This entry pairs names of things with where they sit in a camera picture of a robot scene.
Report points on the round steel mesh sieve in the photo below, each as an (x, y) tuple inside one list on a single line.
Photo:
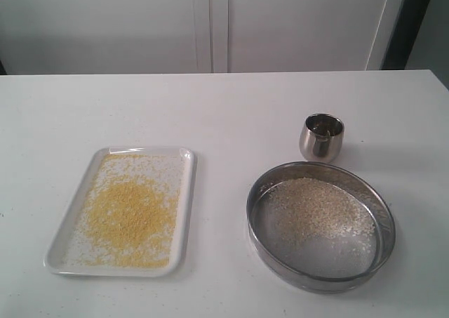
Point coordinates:
[(321, 265)]

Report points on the yellow white grain pile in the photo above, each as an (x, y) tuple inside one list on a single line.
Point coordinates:
[(308, 208)]

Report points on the fine yellow sieved grains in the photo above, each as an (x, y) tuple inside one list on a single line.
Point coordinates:
[(129, 215)]

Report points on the white rectangular plastic tray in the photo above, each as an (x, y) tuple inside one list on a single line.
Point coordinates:
[(53, 260)]

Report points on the small stainless steel cup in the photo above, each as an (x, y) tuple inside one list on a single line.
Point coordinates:
[(321, 138)]

